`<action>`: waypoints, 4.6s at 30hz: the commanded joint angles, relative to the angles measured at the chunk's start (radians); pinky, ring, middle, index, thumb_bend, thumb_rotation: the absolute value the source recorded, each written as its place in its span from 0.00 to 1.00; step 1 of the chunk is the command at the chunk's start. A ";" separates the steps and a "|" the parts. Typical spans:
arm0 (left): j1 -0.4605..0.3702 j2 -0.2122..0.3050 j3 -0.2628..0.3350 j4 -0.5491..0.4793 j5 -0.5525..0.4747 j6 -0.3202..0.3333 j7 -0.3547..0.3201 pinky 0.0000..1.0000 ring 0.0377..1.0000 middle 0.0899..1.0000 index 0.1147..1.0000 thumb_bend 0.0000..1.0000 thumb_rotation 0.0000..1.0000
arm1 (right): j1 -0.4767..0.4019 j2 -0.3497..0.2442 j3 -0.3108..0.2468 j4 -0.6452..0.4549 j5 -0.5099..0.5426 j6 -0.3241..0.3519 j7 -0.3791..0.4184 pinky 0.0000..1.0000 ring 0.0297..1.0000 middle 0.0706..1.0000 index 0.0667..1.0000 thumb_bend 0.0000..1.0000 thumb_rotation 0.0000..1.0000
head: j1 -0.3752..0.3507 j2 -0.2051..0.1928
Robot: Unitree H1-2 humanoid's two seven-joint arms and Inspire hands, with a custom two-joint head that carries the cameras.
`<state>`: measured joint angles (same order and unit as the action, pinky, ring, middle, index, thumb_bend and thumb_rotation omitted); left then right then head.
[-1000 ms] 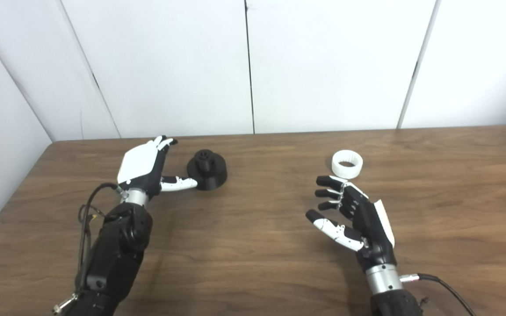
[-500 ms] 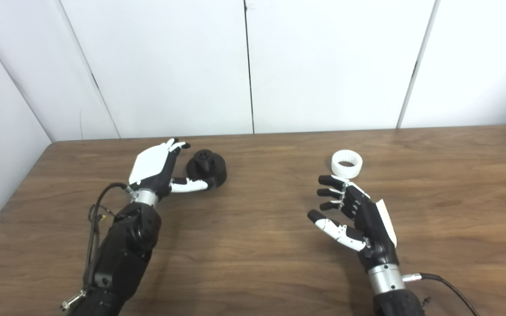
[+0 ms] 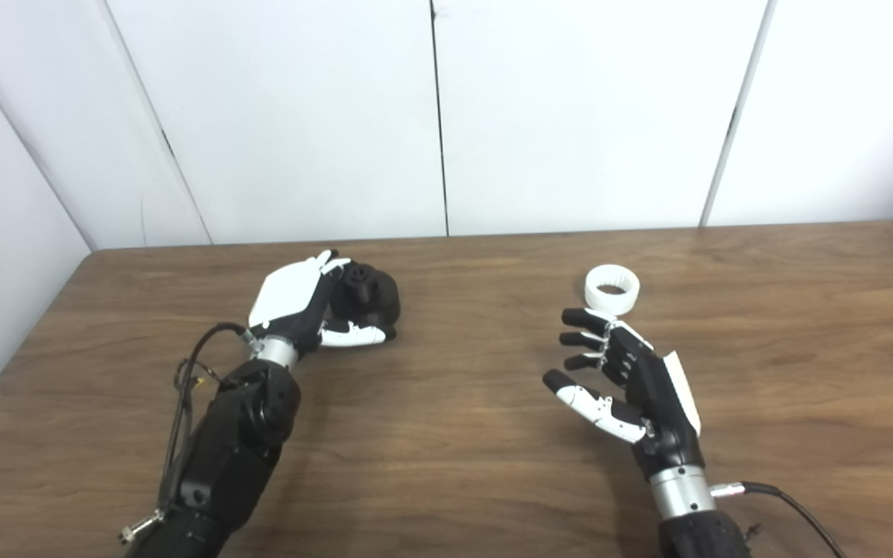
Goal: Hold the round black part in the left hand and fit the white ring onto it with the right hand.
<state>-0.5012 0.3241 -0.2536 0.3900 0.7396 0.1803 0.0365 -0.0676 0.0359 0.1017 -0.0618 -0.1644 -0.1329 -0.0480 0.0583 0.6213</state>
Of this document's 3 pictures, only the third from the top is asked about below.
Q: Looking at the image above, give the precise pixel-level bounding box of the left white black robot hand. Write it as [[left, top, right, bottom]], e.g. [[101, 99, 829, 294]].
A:
[[248, 250, 398, 361]]

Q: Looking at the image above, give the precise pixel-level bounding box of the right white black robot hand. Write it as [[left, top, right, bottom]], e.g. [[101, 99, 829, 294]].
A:
[[543, 308, 705, 481]]

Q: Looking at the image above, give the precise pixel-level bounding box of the round black part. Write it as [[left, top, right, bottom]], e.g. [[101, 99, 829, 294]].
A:
[[328, 263, 402, 332]]

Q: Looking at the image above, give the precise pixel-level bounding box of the white toothed ring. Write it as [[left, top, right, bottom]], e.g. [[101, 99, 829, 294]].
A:
[[584, 264, 640, 316]]

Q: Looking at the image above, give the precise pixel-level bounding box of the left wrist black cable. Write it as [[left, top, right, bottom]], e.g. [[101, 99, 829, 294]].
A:
[[160, 322, 261, 505]]

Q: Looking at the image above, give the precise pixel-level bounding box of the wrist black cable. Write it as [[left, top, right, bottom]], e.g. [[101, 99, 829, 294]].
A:
[[160, 322, 261, 505], [710, 481, 846, 558]]

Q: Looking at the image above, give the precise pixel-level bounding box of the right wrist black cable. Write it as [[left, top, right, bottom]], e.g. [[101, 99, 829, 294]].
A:
[[710, 481, 846, 558]]

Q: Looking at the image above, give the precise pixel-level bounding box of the left arm thin wire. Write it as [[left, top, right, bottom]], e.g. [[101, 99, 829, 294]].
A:
[[174, 358, 224, 404]]

